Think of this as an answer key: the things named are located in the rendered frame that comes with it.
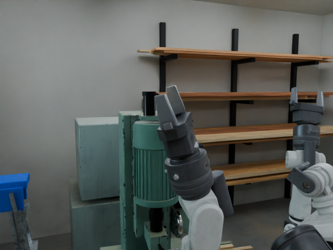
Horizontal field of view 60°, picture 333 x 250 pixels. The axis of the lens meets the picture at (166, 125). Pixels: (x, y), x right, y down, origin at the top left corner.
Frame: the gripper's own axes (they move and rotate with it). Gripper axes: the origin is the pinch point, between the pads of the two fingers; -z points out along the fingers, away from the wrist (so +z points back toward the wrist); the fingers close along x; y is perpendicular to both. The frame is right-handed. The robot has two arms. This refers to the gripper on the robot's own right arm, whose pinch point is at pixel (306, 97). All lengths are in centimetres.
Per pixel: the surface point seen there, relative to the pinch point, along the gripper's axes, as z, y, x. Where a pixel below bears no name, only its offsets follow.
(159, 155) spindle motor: 26, 11, 50
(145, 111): 8, 27, 55
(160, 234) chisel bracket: 56, 24, 44
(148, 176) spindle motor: 34, 14, 53
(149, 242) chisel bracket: 59, 24, 48
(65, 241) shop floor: 116, 249, 102
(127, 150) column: 24, 37, 60
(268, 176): 25, 244, -130
